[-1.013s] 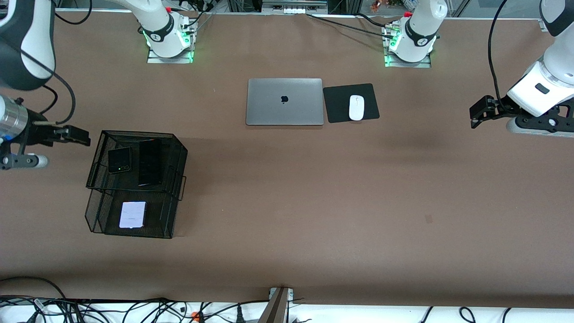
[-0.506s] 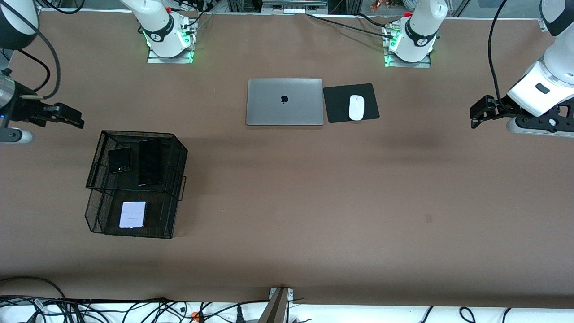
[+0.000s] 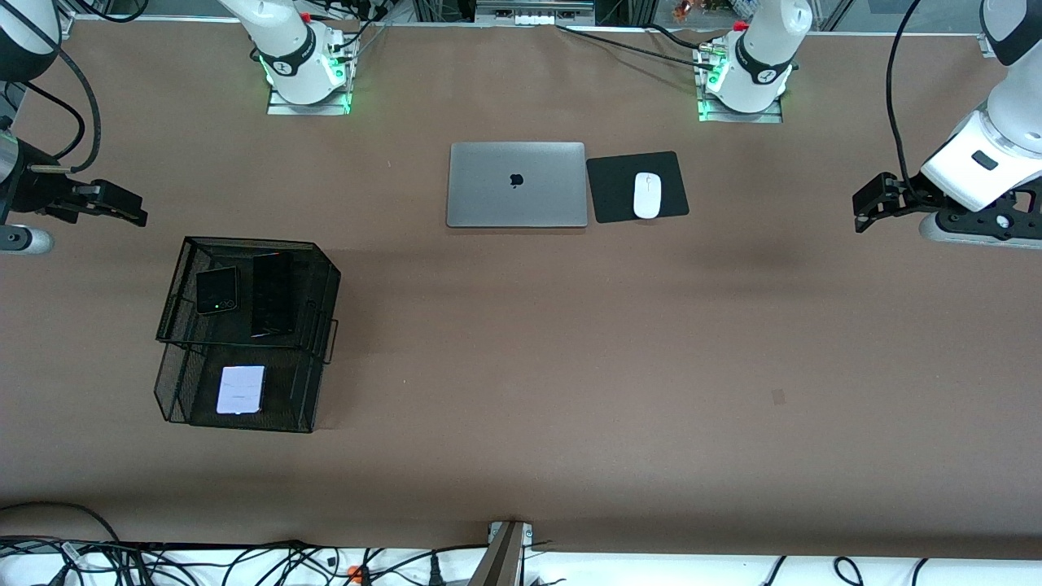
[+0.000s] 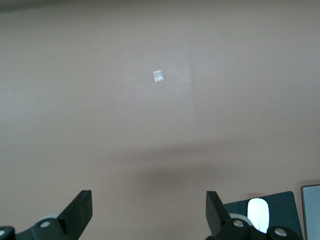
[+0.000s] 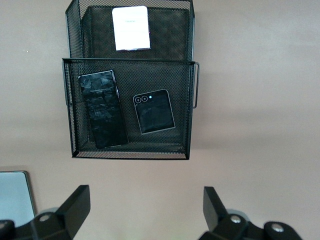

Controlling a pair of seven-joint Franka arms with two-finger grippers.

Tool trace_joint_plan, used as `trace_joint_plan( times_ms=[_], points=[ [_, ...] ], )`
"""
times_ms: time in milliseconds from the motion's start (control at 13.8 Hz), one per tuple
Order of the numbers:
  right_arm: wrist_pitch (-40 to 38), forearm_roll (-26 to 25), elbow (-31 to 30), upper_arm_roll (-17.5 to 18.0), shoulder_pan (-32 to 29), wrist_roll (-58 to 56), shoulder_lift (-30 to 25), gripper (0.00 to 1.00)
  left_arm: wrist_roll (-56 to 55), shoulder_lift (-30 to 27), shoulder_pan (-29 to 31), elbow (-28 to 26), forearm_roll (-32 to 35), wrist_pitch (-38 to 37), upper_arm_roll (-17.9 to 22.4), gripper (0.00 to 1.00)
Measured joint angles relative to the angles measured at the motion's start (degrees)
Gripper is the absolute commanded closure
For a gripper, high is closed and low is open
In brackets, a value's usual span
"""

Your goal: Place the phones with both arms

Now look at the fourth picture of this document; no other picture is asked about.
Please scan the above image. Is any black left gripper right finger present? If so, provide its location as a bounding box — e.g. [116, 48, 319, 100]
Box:
[205, 190, 305, 240]

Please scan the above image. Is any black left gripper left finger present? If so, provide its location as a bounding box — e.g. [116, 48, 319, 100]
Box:
[0, 189, 94, 240]

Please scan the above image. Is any white computer mouse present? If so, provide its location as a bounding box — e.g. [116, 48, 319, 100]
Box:
[247, 197, 271, 234]

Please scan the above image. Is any black mouse pad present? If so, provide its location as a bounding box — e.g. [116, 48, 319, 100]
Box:
[223, 191, 300, 240]

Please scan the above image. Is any silver closed laptop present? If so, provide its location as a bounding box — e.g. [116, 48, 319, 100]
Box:
[300, 184, 320, 240]

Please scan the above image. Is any small clear tape piece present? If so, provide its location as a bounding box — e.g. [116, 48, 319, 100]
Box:
[152, 70, 165, 84]

